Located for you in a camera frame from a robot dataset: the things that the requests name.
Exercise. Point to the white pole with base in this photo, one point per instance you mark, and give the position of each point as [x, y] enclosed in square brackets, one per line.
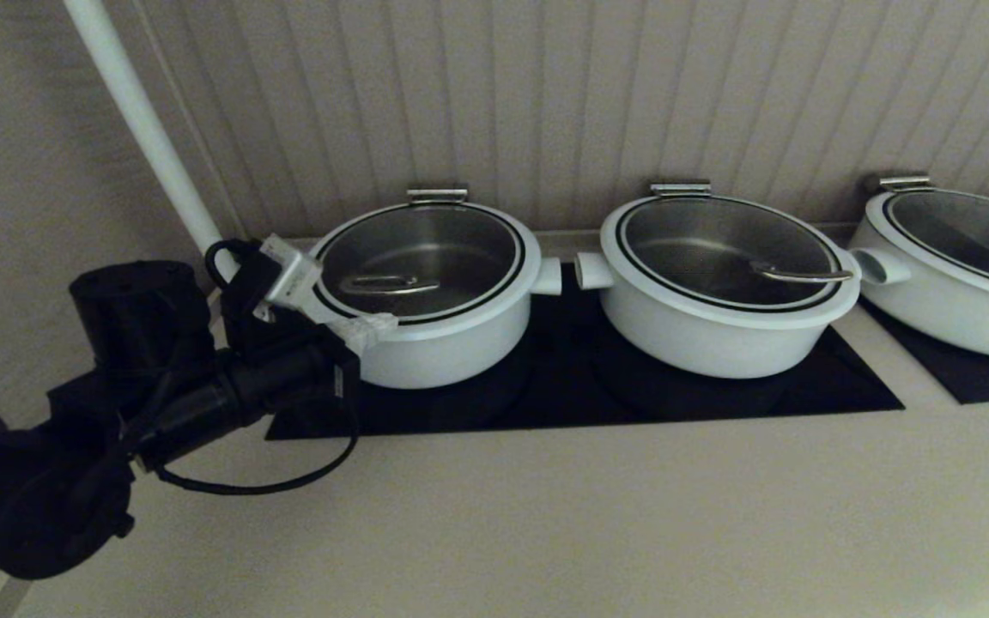
[134, 94]

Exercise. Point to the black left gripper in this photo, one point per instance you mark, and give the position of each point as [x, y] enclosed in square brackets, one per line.
[306, 348]

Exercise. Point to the glass lid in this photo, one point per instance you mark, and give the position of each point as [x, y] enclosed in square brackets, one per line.
[426, 249]
[975, 232]
[718, 249]

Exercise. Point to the metal hinge bracket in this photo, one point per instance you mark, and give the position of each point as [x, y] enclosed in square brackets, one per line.
[680, 190]
[437, 196]
[904, 184]

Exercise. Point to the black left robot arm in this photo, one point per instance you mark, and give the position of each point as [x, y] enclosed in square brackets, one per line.
[48, 506]

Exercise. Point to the narrow black glass cooktop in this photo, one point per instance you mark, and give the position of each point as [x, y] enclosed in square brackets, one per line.
[984, 382]

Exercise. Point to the wide black glass cooktop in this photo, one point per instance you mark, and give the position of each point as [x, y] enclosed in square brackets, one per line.
[546, 403]

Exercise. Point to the white pot, steel inner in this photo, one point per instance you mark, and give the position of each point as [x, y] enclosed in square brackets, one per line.
[958, 330]
[443, 360]
[700, 352]

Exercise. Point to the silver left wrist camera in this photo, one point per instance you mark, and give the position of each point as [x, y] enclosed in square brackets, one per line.
[293, 279]

